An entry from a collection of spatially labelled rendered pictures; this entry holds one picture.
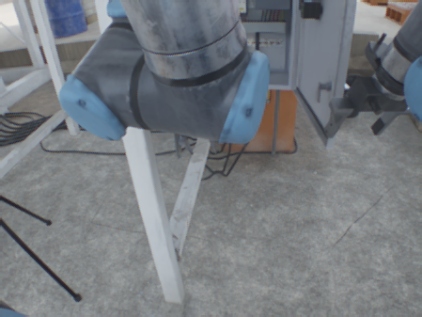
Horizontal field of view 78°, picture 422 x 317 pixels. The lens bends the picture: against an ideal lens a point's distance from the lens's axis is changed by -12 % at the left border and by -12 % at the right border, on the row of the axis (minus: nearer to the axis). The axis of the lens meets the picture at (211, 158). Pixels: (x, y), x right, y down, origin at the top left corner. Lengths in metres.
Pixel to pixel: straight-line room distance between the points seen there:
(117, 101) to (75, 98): 0.04
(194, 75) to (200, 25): 0.04
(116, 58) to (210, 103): 0.13
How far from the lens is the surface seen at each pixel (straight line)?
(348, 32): 0.70
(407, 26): 0.55
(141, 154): 0.82
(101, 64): 0.33
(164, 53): 0.22
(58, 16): 5.13
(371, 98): 0.59
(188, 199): 1.24
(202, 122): 0.26
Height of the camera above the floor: 1.09
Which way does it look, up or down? 36 degrees down
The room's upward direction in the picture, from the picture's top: 5 degrees counter-clockwise
